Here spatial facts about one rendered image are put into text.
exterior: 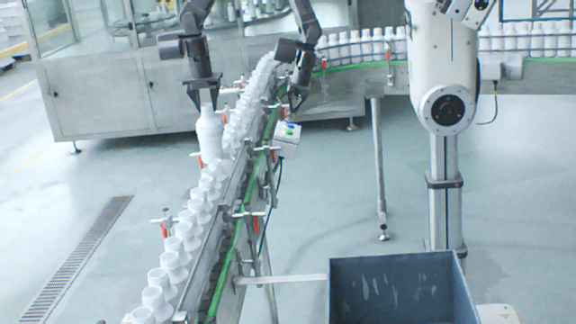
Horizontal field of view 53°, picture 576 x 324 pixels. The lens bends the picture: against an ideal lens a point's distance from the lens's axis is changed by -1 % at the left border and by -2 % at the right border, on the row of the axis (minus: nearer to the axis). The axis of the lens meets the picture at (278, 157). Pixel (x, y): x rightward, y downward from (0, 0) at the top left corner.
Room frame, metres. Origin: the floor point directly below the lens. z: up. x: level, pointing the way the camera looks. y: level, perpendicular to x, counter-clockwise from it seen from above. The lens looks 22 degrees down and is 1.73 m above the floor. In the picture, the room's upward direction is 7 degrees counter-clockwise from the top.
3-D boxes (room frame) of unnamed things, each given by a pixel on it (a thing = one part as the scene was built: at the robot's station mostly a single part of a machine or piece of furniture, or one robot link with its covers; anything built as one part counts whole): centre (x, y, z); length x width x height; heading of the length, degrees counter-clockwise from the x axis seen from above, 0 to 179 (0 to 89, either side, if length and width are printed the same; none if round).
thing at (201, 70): (1.53, 0.17, 1.40); 0.10 x 0.07 x 0.07; 82
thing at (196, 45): (1.53, 0.18, 1.47); 0.07 x 0.06 x 0.07; 83
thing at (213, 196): (1.35, 0.19, 1.08); 0.06 x 0.06 x 0.17
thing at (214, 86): (1.53, 0.17, 1.33); 0.07 x 0.07 x 0.09; 82
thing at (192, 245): (1.12, 0.22, 1.08); 0.06 x 0.06 x 0.17
